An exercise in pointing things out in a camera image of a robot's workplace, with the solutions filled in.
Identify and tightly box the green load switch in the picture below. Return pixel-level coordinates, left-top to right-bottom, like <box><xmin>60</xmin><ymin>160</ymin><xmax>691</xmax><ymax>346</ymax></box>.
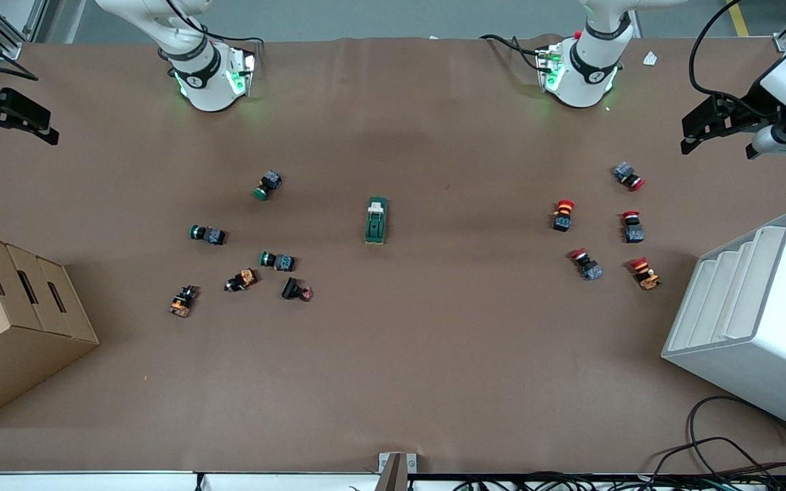
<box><xmin>364</xmin><ymin>196</ymin><xmax>390</xmax><ymax>246</ymax></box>

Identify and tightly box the red emergency stop button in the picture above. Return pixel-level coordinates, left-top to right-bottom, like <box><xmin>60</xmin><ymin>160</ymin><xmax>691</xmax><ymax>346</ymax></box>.
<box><xmin>551</xmin><ymin>199</ymin><xmax>576</xmax><ymax>233</ymax></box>
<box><xmin>613</xmin><ymin>162</ymin><xmax>646</xmax><ymax>192</ymax></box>
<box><xmin>622</xmin><ymin>210</ymin><xmax>645</xmax><ymax>244</ymax></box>
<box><xmin>630</xmin><ymin>256</ymin><xmax>663</xmax><ymax>292</ymax></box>
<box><xmin>568</xmin><ymin>248</ymin><xmax>604</xmax><ymax>282</ymax></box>

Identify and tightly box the white plastic divider bin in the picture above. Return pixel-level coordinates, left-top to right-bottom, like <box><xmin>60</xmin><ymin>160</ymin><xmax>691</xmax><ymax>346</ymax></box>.
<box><xmin>661</xmin><ymin>211</ymin><xmax>786</xmax><ymax>438</ymax></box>

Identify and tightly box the brown cardboard box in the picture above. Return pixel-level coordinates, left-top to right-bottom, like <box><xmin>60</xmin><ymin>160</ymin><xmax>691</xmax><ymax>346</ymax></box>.
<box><xmin>0</xmin><ymin>227</ymin><xmax>100</xmax><ymax>429</ymax></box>

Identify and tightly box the brown paper table cover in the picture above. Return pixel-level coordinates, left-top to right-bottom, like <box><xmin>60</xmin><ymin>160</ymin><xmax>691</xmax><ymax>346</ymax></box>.
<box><xmin>0</xmin><ymin>34</ymin><xmax>786</xmax><ymax>475</ymax></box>

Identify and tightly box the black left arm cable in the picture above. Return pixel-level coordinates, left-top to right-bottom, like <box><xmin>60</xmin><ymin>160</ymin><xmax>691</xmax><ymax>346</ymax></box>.
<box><xmin>688</xmin><ymin>0</ymin><xmax>786</xmax><ymax>110</ymax></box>

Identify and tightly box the green push button switch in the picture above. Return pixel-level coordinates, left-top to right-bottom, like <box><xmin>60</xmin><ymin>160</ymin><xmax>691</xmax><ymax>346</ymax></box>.
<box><xmin>189</xmin><ymin>224</ymin><xmax>227</xmax><ymax>246</ymax></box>
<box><xmin>259</xmin><ymin>250</ymin><xmax>296</xmax><ymax>272</ymax></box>
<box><xmin>253</xmin><ymin>170</ymin><xmax>283</xmax><ymax>202</ymax></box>

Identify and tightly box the orange black button switch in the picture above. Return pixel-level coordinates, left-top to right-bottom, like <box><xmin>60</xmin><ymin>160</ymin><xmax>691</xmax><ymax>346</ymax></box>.
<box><xmin>169</xmin><ymin>285</ymin><xmax>200</xmax><ymax>318</ymax></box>
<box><xmin>224</xmin><ymin>268</ymin><xmax>259</xmax><ymax>293</ymax></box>

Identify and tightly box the black red lamp switch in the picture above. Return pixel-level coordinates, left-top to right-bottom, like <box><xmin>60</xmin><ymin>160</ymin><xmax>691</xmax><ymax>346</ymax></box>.
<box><xmin>281</xmin><ymin>276</ymin><xmax>314</xmax><ymax>302</ymax></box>

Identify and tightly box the black looped cable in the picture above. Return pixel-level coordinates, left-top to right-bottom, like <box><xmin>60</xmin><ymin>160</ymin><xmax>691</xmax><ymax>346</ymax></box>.
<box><xmin>649</xmin><ymin>395</ymin><xmax>786</xmax><ymax>478</ymax></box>

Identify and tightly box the white table edge rail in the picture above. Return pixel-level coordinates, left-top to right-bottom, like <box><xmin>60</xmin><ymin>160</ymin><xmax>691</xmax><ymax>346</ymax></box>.
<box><xmin>0</xmin><ymin>470</ymin><xmax>383</xmax><ymax>491</ymax></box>

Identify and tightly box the black cable bundle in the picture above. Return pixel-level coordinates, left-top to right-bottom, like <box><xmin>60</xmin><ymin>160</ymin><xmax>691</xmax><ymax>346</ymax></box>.
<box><xmin>451</xmin><ymin>471</ymin><xmax>786</xmax><ymax>491</ymax></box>

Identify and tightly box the grey metal bracket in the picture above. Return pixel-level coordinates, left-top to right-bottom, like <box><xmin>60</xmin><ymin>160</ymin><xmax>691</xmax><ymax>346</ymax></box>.
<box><xmin>374</xmin><ymin>451</ymin><xmax>418</xmax><ymax>491</ymax></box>

